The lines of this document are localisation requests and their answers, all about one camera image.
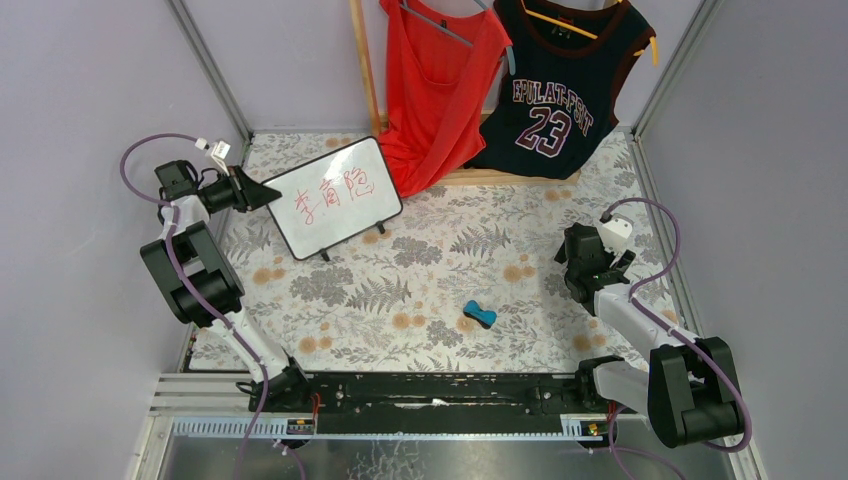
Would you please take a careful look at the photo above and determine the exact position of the white whiteboard black frame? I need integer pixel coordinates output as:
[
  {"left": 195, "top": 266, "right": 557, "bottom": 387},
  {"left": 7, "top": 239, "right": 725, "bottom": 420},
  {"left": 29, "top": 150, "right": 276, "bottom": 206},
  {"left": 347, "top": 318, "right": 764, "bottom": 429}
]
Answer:
[{"left": 262, "top": 136, "right": 403, "bottom": 261}]

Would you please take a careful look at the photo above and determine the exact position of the blue black whiteboard eraser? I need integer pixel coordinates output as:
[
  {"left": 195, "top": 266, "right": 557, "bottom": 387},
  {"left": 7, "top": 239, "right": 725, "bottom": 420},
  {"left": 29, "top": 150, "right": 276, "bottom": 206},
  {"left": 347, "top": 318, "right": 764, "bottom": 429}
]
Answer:
[{"left": 463, "top": 300, "right": 497, "bottom": 329}]

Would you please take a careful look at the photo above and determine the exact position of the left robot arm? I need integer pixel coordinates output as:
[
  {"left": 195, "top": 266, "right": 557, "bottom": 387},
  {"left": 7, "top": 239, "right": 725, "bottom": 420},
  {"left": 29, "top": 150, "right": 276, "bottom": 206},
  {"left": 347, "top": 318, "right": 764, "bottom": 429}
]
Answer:
[{"left": 140, "top": 160, "right": 312, "bottom": 412}]

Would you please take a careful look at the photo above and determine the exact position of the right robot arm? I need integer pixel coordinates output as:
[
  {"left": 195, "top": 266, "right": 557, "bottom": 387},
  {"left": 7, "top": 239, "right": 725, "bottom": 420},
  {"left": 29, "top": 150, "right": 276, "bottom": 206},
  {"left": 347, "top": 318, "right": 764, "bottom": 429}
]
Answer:
[{"left": 555, "top": 223, "right": 746, "bottom": 448}]

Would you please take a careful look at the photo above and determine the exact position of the floral patterned table mat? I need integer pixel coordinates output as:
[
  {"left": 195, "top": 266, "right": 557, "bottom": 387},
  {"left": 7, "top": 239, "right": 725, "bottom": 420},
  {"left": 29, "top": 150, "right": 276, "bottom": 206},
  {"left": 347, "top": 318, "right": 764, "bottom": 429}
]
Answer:
[{"left": 220, "top": 131, "right": 678, "bottom": 372}]

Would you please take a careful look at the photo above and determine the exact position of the wooden clothes rack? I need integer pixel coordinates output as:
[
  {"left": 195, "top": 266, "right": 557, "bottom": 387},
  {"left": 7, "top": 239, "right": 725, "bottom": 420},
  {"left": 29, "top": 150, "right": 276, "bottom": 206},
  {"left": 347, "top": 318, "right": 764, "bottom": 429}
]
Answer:
[{"left": 348, "top": 0, "right": 582, "bottom": 186}]

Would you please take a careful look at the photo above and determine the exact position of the navy basketball jersey 23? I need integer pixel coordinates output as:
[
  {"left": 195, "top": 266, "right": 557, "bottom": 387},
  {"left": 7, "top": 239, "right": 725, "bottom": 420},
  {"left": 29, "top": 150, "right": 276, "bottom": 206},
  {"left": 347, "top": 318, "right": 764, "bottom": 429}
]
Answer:
[{"left": 466, "top": 1, "right": 656, "bottom": 179}]

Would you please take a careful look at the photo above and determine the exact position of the red tank top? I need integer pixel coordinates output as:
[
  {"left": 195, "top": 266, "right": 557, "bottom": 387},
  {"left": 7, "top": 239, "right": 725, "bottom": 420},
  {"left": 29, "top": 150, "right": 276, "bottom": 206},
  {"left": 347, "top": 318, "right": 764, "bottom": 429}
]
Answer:
[{"left": 378, "top": 1, "right": 512, "bottom": 198}]

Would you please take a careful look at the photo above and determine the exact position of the yellow clothes hanger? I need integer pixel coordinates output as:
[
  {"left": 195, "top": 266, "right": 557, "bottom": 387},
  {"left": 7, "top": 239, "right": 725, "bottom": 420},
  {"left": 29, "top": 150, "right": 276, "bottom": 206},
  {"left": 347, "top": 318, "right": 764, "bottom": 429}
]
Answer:
[{"left": 520, "top": 0, "right": 660, "bottom": 67}]

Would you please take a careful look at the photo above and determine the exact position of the grey clothes hanger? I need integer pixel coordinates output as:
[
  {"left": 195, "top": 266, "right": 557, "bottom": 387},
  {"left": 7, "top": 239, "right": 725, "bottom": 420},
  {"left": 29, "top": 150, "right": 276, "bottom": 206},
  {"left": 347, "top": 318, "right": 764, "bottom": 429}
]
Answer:
[{"left": 400, "top": 0, "right": 516, "bottom": 75}]

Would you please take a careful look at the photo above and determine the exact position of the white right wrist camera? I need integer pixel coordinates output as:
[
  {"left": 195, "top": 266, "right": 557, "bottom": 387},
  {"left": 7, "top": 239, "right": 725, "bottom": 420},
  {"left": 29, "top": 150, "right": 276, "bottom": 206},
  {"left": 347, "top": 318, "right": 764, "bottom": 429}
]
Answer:
[{"left": 597, "top": 216, "right": 634, "bottom": 254}]

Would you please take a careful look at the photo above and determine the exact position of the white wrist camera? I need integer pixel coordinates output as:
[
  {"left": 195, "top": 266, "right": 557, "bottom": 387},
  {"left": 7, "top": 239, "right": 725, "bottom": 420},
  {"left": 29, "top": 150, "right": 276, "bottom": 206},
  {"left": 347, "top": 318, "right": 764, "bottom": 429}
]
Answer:
[
  {"left": 194, "top": 137, "right": 231, "bottom": 176},
  {"left": 597, "top": 216, "right": 634, "bottom": 254}
]

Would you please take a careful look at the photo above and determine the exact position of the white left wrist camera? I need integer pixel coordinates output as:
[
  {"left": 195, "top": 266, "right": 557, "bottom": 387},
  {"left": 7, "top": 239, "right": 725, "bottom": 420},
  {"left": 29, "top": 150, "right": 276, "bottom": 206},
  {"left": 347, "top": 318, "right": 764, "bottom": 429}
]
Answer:
[{"left": 194, "top": 137, "right": 231, "bottom": 176}]

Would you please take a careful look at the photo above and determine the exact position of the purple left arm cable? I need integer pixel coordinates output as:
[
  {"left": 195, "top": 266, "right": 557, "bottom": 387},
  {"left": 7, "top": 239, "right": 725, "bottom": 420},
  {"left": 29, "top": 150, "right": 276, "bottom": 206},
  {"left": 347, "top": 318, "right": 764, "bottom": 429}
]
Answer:
[{"left": 119, "top": 133, "right": 272, "bottom": 480}]

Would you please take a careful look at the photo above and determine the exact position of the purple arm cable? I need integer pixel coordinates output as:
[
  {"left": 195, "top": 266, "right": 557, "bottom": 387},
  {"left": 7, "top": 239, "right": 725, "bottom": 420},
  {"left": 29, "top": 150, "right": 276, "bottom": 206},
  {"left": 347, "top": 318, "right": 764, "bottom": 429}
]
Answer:
[
  {"left": 119, "top": 133, "right": 272, "bottom": 480},
  {"left": 599, "top": 197, "right": 754, "bottom": 480}
]

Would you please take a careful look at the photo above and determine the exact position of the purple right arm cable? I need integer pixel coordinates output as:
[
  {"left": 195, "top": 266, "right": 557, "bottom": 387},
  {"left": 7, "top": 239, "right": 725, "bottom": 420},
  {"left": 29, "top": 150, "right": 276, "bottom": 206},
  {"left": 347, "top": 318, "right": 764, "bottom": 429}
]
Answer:
[{"left": 599, "top": 197, "right": 754, "bottom": 480}]

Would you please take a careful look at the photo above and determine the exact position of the aluminium frame post left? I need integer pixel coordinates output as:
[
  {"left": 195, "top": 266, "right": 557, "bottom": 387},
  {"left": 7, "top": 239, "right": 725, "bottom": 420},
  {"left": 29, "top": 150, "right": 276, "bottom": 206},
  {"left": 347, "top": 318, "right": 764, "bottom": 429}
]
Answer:
[{"left": 165, "top": 0, "right": 253, "bottom": 144}]

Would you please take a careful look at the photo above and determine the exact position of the slotted cable duct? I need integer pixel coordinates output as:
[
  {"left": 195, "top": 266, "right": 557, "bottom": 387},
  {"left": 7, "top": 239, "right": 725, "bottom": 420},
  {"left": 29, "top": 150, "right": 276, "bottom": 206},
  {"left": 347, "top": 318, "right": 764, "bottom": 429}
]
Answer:
[{"left": 170, "top": 414, "right": 604, "bottom": 442}]

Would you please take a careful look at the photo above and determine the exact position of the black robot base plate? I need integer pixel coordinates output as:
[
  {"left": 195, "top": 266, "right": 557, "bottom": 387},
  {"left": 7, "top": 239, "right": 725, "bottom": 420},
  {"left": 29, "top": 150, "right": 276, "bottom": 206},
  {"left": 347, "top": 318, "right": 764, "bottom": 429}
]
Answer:
[{"left": 261, "top": 372, "right": 616, "bottom": 420}]

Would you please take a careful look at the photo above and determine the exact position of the aluminium frame rail right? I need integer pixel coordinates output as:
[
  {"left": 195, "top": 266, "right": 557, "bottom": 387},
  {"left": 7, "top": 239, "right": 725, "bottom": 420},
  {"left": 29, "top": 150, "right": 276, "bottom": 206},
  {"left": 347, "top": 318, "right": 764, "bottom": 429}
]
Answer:
[{"left": 630, "top": 0, "right": 723, "bottom": 140}]

